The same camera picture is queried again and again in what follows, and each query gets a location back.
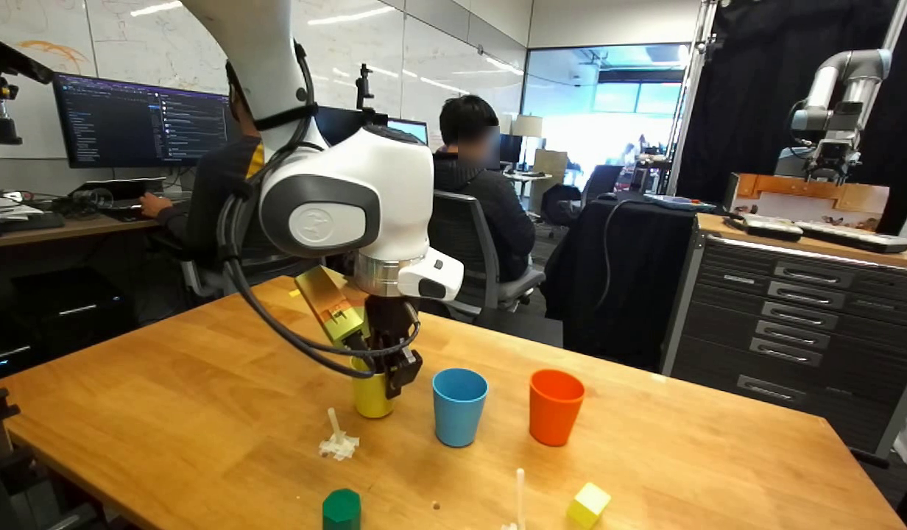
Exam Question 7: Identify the orange plastic cup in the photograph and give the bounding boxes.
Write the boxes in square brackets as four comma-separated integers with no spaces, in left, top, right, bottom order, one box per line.
[527,369,590,450]

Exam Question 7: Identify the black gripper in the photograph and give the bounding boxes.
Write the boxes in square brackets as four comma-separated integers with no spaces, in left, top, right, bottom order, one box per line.
[362,291,427,401]

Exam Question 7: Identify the white table lamp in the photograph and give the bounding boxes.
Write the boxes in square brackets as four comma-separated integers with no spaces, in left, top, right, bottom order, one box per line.
[506,111,546,148]

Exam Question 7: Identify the wide dark computer monitor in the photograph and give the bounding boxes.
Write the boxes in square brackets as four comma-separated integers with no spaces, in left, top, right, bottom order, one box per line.
[50,70,235,170]

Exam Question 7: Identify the person in black jacket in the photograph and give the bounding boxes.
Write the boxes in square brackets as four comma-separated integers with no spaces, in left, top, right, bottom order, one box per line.
[427,93,536,288]

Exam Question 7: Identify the short black flat device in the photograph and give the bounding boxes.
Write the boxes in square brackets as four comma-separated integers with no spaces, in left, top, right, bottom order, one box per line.
[730,213,806,245]

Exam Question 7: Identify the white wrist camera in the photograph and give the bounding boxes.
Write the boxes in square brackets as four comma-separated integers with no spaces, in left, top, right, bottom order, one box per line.
[391,248,468,304]

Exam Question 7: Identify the green cylinder block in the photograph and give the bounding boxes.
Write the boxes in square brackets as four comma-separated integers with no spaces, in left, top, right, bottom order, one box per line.
[321,486,366,530]

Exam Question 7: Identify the black camera on tripod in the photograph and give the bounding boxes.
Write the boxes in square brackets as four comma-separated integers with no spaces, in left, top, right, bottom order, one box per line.
[350,62,379,114]

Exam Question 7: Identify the black curtain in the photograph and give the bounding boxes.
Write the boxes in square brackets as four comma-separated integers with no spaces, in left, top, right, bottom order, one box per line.
[674,0,907,236]

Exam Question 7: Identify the long black flat device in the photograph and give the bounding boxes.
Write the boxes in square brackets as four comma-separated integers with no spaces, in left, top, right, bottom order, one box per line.
[795,217,907,255]

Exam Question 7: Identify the grey office chair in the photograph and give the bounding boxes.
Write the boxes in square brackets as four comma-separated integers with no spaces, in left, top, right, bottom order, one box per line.
[427,186,552,327]
[181,255,235,301]

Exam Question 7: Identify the person in yellow-black jacket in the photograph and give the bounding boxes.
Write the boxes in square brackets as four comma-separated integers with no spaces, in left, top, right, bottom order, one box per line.
[139,68,272,270]

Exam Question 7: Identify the black desk keyboard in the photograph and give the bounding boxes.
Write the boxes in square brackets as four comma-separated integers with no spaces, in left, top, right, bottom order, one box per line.
[69,188,154,220]

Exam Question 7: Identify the cardboard box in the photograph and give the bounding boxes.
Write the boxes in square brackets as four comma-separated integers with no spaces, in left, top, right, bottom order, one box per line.
[724,170,893,233]

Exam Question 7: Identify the dark medium computer monitor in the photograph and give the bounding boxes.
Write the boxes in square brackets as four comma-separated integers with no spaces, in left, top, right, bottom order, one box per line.
[313,102,388,148]

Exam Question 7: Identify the small lit computer monitor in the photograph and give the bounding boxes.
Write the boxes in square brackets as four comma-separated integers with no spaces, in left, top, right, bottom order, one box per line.
[385,114,434,148]

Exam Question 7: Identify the black cloth covered table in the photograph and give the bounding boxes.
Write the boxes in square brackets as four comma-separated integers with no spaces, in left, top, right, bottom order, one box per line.
[546,192,705,363]

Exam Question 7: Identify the grey drawer cabinet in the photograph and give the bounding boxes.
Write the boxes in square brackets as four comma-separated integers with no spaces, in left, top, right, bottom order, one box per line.
[662,213,907,456]

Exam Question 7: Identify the wooden office desk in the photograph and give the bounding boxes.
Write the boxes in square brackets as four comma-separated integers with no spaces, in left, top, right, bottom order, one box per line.
[0,210,184,260]

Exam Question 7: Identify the yellow plastic cup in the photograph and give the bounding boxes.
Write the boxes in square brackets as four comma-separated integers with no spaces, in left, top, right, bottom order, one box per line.
[350,363,396,423]

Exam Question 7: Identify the black under-desk cabinet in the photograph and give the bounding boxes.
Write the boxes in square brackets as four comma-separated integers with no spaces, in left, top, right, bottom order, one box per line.
[0,267,141,386]

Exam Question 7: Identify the yellow cube block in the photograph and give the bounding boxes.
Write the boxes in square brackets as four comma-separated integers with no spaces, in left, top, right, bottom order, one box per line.
[565,479,615,530]

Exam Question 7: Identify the small white jack-shaped piece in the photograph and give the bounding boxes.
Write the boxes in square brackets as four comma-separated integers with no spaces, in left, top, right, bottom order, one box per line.
[318,406,362,464]

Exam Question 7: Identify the black camera boom mount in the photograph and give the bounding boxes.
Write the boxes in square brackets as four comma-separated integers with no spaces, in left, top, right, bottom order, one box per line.
[0,29,57,148]

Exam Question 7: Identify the blue plastic cup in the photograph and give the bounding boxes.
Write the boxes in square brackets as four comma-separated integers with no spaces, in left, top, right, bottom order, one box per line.
[430,364,493,450]

